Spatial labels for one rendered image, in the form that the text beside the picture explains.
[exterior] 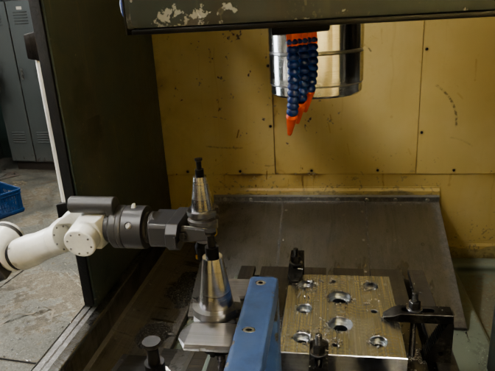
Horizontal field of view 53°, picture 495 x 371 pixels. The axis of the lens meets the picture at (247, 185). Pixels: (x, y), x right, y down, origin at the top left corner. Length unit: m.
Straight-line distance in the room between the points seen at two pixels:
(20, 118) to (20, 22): 1.03
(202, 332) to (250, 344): 0.07
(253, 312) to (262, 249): 1.23
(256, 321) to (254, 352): 0.06
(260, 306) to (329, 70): 0.38
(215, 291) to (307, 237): 1.27
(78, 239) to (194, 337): 0.47
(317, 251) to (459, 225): 0.60
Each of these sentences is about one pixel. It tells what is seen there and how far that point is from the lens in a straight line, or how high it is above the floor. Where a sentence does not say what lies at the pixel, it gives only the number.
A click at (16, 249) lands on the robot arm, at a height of 1.13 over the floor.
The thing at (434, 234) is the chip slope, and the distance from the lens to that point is 1.94.
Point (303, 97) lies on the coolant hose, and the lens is 0.72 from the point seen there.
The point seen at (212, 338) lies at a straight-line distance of 0.62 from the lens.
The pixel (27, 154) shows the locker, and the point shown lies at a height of 0.19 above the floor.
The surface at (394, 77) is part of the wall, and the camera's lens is 1.92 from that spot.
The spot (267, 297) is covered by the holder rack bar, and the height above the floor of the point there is 1.23.
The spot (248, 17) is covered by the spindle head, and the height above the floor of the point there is 1.58.
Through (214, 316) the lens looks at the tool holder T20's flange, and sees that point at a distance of 0.65.
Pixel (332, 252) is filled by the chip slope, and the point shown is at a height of 0.75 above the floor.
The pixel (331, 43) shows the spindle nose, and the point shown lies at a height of 1.53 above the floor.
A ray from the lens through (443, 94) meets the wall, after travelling 1.96.
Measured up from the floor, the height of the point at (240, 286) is 1.22.
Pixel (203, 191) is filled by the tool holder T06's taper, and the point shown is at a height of 1.26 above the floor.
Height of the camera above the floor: 1.58
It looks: 19 degrees down
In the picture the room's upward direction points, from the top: 3 degrees counter-clockwise
